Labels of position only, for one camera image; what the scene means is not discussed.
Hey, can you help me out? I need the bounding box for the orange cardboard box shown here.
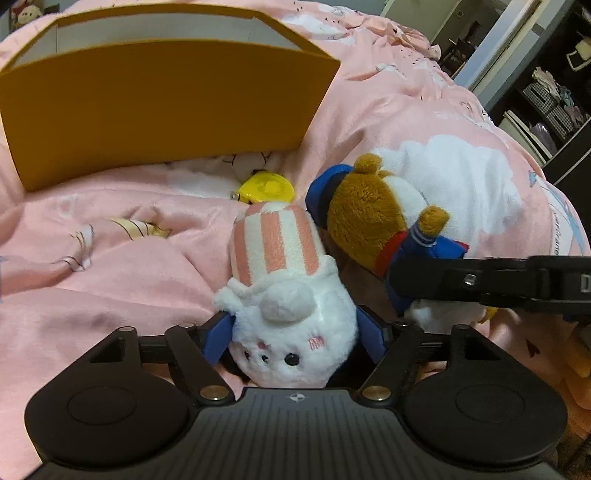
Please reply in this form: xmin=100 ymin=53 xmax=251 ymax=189
xmin=0 ymin=11 xmax=341 ymax=192

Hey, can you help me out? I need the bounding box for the dark shelf unit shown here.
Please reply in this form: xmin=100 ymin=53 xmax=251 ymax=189
xmin=485 ymin=0 xmax=591 ymax=186

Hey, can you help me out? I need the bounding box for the checked storage basket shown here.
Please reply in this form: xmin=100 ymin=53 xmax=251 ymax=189
xmin=522 ymin=69 xmax=591 ymax=141

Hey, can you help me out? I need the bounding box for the white striped plush toy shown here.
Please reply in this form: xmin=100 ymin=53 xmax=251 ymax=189
xmin=212 ymin=202 xmax=360 ymax=388

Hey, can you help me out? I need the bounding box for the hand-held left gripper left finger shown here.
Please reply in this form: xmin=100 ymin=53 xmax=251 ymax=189
xmin=88 ymin=311 xmax=236 ymax=405

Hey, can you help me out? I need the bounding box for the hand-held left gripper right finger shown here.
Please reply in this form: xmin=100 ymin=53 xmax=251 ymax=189
xmin=355 ymin=305 xmax=509 ymax=404

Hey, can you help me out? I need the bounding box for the yellow round item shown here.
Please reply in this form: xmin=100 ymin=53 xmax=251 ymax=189
xmin=228 ymin=170 xmax=296 ymax=206

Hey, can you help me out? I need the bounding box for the white door frame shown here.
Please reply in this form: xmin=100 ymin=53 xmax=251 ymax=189
xmin=466 ymin=0 xmax=544 ymax=95

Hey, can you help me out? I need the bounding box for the pink printed blanket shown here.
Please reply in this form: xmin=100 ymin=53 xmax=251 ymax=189
xmin=0 ymin=0 xmax=591 ymax=462

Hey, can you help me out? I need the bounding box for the red and white stuffed toy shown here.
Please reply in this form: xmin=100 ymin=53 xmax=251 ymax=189
xmin=9 ymin=0 xmax=45 ymax=31

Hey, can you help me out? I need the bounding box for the brown bear plush toy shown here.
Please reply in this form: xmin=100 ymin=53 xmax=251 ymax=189
xmin=307 ymin=152 xmax=500 ymax=334

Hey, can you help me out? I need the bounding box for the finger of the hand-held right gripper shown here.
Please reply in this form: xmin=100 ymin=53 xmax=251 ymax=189
xmin=387 ymin=255 xmax=591 ymax=324

